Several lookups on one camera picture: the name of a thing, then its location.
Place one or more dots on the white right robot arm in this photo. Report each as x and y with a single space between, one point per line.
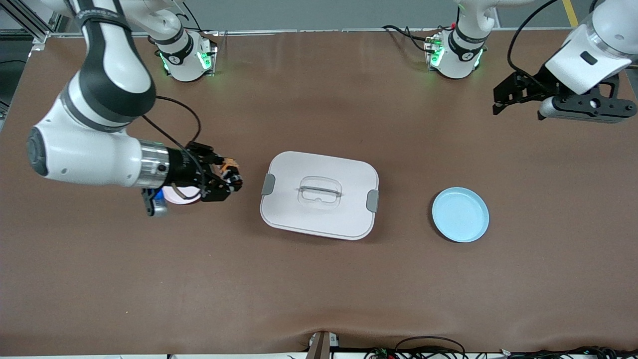
84 154

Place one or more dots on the black switch with orange button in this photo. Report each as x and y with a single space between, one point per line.
230 167

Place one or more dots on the aluminium frame profile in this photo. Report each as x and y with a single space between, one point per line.
22 17

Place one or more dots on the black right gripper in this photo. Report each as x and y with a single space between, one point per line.
183 168

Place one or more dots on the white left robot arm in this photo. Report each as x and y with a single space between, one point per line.
598 50

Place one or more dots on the pink round plate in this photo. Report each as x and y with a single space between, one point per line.
182 195

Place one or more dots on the white lidded storage box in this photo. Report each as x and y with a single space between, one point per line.
319 219

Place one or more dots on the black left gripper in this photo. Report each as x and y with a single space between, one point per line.
534 85

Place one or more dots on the light blue round plate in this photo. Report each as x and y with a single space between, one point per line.
461 215

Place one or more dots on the metal table edge bracket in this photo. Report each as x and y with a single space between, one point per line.
321 346

